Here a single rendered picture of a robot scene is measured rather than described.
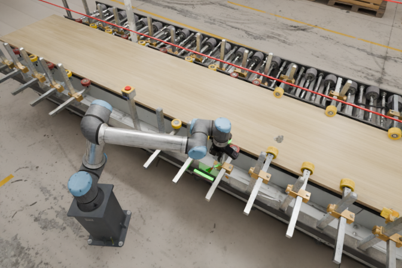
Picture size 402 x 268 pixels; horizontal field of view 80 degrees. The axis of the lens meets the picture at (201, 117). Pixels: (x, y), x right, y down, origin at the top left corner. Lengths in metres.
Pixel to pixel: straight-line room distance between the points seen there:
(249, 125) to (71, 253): 1.86
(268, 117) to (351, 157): 0.65
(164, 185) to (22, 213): 1.35
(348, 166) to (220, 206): 1.22
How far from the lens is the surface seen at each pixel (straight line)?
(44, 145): 3.37
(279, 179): 1.98
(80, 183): 1.81
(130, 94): 1.76
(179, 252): 2.41
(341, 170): 1.96
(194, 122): 1.29
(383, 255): 2.05
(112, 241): 2.46
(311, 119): 2.18
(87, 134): 1.32
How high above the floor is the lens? 2.34
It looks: 47 degrees down
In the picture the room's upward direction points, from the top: 3 degrees clockwise
